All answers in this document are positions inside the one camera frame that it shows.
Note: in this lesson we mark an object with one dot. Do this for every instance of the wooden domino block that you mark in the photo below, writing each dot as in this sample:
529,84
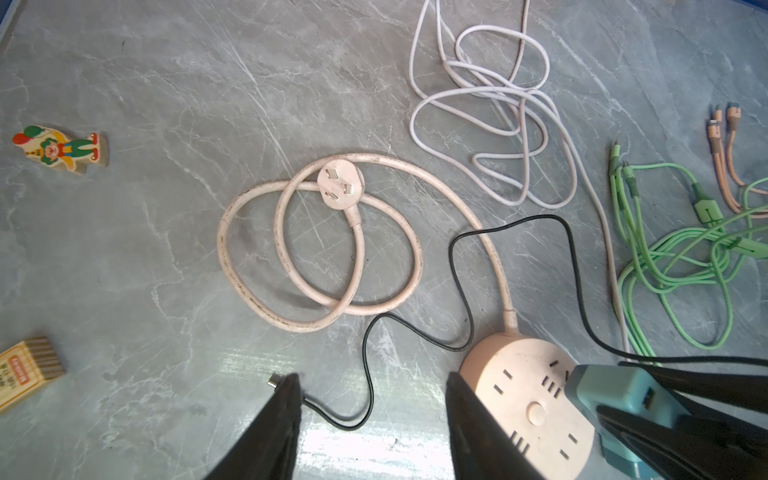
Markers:
26,368

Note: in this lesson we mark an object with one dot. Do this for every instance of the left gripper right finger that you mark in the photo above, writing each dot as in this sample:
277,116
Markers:
479,447

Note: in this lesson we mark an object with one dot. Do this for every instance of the round pink power socket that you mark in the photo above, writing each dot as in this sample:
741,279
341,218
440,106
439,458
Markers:
521,382

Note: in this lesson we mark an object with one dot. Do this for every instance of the clown figure toy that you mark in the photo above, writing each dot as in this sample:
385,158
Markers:
56,150

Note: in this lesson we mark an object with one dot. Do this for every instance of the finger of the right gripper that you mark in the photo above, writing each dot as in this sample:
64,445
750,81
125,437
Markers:
715,446
744,391

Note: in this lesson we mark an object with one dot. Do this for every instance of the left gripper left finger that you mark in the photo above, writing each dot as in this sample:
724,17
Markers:
267,449

